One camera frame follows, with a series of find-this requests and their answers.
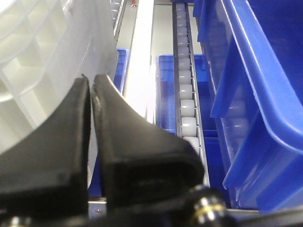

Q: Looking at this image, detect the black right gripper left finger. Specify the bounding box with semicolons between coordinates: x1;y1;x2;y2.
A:
0;77;91;219

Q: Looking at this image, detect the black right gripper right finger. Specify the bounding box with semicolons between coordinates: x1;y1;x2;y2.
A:
91;75;204;210

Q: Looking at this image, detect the white plastic tote bin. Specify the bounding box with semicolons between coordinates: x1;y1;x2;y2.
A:
0;0;118;154

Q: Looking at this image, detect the blue bin below rollers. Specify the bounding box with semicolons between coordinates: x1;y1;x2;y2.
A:
156;54;231;208

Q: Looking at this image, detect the blue bin lower left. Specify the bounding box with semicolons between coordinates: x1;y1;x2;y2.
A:
114;48;130;93

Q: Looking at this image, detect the blue bin upper right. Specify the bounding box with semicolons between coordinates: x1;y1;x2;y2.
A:
193;0;303;211

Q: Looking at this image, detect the grey roller conveyor track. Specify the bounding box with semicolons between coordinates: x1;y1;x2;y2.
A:
172;2;210;186

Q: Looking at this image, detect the white shelf divider rail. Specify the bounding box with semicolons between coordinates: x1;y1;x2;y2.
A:
123;0;154;118

